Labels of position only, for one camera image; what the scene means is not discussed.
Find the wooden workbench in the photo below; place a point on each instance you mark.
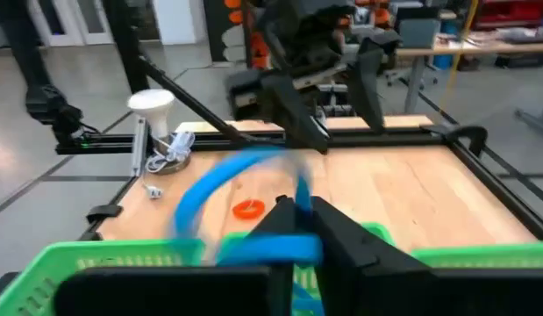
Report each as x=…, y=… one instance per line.
x=473, y=48

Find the white dome lamp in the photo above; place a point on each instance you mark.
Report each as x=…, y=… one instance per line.
x=152, y=107

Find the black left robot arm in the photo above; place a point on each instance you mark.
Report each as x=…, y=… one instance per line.
x=306, y=26

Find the black equipment case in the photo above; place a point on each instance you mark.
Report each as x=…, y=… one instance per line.
x=418, y=33

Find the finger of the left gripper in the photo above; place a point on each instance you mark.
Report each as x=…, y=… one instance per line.
x=369, y=79
x=297, y=118

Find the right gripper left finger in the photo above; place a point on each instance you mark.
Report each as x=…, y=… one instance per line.
x=166, y=294

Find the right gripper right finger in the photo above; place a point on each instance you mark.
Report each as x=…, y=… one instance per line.
x=385, y=285

